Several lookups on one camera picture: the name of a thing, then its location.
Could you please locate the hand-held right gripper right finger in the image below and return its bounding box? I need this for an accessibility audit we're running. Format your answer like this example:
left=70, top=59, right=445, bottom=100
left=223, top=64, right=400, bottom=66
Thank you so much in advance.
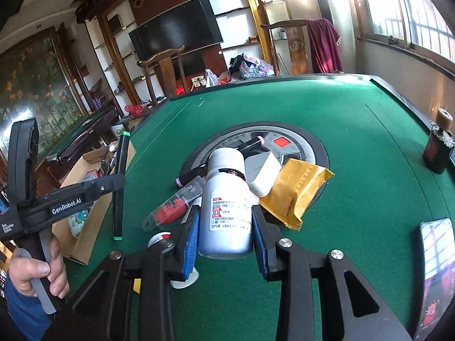
left=252, top=207, right=409, bottom=341

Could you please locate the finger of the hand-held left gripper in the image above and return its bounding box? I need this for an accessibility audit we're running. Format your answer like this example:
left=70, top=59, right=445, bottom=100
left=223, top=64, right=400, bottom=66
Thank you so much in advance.
left=92, top=174, right=127, bottom=201

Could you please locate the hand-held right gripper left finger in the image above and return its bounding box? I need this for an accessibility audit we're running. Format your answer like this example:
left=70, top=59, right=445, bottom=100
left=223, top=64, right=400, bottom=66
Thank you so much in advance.
left=46, top=205, right=200, bottom=341

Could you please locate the black marker with green caps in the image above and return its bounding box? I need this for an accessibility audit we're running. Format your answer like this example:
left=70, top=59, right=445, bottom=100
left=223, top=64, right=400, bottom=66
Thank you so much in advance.
left=111, top=131, right=133, bottom=242

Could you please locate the white plastic pill bottle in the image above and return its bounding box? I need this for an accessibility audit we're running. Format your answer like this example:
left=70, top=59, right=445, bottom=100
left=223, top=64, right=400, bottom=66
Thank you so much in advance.
left=197, top=148, right=255, bottom=260

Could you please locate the cardboard box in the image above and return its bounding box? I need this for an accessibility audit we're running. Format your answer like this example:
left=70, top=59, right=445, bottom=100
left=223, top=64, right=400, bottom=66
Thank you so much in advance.
left=51, top=140, right=137, bottom=266

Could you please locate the yellow foil packet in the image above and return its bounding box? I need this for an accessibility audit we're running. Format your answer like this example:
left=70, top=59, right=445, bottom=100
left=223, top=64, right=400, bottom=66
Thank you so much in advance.
left=258, top=158, right=335, bottom=232

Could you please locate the person's left forearm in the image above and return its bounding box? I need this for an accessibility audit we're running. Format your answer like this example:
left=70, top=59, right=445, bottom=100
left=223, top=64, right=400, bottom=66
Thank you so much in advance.
left=5, top=280, right=54, bottom=332

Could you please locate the person's left hand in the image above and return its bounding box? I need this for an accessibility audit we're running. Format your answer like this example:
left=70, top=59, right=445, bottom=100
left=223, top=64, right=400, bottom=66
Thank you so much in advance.
left=9, top=235, right=70, bottom=298

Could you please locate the red and white packaged tube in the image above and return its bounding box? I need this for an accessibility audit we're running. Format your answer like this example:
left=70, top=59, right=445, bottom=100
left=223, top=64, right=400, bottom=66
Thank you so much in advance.
left=141, top=178, right=207, bottom=234

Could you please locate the teal and white packet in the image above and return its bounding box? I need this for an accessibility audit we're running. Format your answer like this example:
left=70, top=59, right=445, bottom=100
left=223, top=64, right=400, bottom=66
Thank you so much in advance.
left=69, top=208, right=89, bottom=239

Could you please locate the dark green topped mahjong table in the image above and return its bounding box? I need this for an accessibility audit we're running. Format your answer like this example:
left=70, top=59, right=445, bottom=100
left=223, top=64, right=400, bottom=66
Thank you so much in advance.
left=46, top=108, right=121, bottom=167

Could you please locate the small white carton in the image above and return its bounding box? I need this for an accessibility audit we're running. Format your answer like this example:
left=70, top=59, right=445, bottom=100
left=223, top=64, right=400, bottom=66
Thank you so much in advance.
left=245, top=151, right=284, bottom=197

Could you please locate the black pen with pink caps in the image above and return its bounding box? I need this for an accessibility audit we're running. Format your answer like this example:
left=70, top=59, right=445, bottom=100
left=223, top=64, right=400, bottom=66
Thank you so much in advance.
left=176, top=136, right=265, bottom=187

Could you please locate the round table control panel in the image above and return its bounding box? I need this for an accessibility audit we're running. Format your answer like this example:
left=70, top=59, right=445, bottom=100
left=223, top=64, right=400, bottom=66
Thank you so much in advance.
left=179, top=121, right=330, bottom=208

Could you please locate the plain wooden armchair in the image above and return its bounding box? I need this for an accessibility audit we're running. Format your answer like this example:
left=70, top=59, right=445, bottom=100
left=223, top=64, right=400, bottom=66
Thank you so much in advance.
left=138, top=45, right=186, bottom=105

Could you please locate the black flat screen television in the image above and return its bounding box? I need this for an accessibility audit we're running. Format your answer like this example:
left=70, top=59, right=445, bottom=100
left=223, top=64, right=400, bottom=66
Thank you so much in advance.
left=129, top=0, right=224, bottom=62

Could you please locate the pile of patterned clothes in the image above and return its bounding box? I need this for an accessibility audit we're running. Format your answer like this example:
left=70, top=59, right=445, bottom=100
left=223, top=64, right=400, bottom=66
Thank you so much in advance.
left=229, top=53, right=277, bottom=80

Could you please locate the black smartphone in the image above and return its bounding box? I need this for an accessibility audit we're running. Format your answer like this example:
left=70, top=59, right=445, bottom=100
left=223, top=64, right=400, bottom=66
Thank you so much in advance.
left=412, top=217, right=455, bottom=341

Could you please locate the carved wooden chair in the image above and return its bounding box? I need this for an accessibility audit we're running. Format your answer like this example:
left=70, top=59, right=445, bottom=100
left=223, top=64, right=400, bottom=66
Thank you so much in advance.
left=261, top=18, right=313, bottom=76

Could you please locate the dark bottle with wooden stopper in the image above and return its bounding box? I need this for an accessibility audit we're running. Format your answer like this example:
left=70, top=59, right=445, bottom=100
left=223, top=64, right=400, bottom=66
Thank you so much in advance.
left=422, top=108, right=455, bottom=175

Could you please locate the wooden framed window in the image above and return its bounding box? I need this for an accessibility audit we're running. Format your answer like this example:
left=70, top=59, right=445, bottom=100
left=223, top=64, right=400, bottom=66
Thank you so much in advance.
left=359, top=0, right=455, bottom=61

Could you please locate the floral wall mural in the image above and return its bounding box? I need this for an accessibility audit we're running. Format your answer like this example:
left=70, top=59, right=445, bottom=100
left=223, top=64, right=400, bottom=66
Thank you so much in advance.
left=0, top=32, right=86, bottom=157

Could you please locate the wooden wall shelving unit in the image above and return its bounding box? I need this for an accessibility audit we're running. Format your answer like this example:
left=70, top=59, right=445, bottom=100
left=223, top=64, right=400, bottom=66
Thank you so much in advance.
left=85, top=0, right=285, bottom=107

